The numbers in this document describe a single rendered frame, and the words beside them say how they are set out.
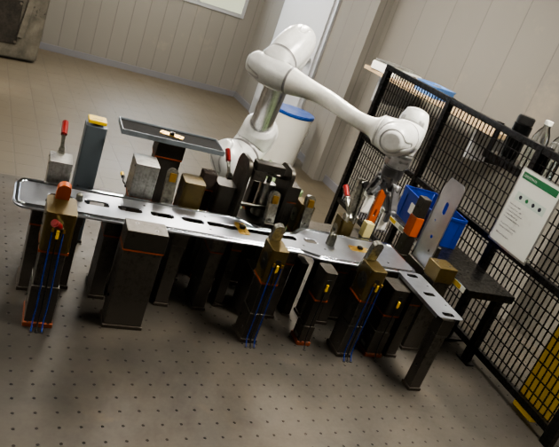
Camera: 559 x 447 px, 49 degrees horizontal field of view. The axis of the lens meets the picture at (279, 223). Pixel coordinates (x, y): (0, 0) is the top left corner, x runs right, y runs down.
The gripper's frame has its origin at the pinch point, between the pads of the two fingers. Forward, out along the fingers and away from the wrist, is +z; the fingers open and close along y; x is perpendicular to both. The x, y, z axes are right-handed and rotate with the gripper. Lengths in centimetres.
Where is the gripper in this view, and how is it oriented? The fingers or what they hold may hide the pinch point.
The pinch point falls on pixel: (373, 217)
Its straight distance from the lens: 224.3
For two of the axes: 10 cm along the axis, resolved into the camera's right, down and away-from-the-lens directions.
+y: 3.0, 4.5, -8.4
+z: -3.2, 8.8, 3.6
